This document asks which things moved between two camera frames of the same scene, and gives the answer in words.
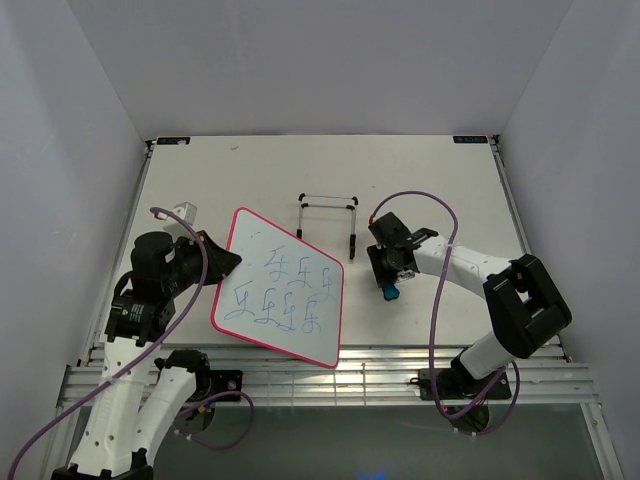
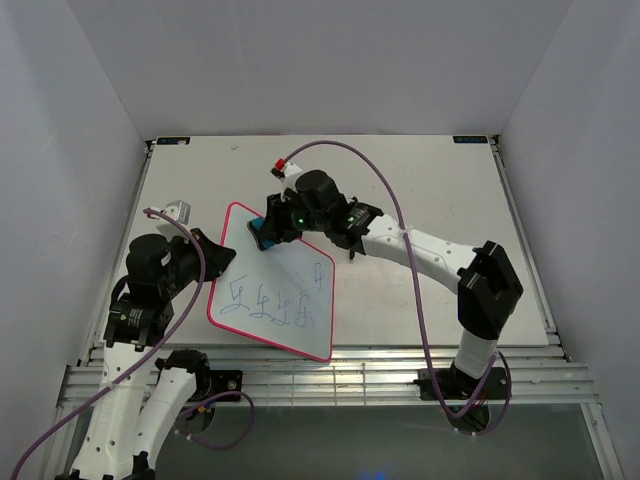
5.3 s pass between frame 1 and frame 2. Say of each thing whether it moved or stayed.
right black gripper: moved
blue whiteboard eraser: moved
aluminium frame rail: stayed
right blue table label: stayed
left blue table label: stayed
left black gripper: stayed
